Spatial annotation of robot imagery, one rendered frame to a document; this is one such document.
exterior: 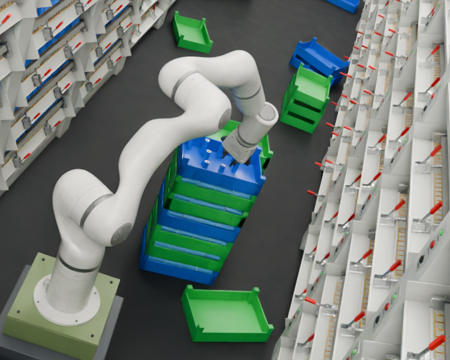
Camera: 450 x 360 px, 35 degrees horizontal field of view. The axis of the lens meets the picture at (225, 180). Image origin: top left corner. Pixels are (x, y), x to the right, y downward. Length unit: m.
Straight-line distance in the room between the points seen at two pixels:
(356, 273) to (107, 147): 1.57
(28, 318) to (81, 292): 0.16
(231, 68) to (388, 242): 0.62
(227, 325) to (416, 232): 1.21
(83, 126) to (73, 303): 1.50
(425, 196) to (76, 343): 1.01
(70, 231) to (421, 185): 0.91
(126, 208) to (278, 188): 1.81
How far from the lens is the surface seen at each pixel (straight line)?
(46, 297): 2.12
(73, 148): 3.27
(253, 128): 2.25
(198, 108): 1.81
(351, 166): 2.99
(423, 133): 2.11
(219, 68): 1.90
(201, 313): 2.75
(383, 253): 1.94
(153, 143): 1.82
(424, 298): 1.53
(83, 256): 1.93
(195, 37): 4.55
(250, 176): 2.65
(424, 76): 2.51
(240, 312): 2.83
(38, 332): 2.09
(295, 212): 3.44
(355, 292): 2.08
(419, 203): 1.83
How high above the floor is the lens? 1.95
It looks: 35 degrees down
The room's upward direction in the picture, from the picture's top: 25 degrees clockwise
